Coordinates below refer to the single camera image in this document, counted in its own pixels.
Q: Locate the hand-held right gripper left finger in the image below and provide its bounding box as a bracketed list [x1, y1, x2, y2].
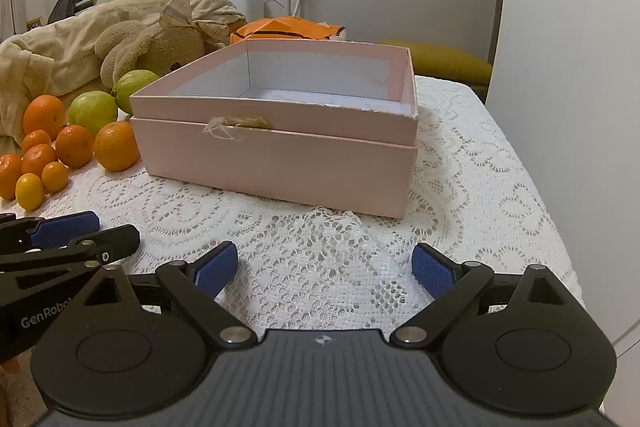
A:
[82, 241, 258, 350]

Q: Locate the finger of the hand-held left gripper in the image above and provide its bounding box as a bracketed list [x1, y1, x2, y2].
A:
[0, 224, 141, 303]
[0, 211, 100, 254]

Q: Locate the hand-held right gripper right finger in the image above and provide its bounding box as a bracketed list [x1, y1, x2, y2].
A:
[390, 243, 568, 350]

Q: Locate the pink cardboard box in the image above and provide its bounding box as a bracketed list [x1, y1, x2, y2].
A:
[129, 38, 420, 219]

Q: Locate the green guava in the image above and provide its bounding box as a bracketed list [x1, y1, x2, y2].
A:
[68, 91, 119, 136]
[111, 70, 161, 114]

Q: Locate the orange kumquat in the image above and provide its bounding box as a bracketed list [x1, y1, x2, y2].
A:
[41, 161, 69, 193]

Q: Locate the small tangerine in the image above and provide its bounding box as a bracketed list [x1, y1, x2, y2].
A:
[22, 129, 52, 155]
[0, 154, 23, 200]
[21, 143, 57, 178]

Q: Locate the white lace tablecloth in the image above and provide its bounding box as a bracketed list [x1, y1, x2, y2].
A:
[0, 75, 585, 339]

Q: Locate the beige blanket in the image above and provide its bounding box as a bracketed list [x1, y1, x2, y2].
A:
[0, 0, 247, 152]

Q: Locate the brown teddy bear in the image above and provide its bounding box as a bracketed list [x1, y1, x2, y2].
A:
[94, 0, 246, 88]

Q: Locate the olive cushion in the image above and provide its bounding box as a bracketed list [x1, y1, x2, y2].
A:
[377, 39, 493, 85]

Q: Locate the orange bag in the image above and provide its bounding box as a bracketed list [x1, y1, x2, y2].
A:
[230, 17, 348, 46]

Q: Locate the white appliance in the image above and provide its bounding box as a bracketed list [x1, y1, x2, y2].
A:
[220, 0, 283, 20]

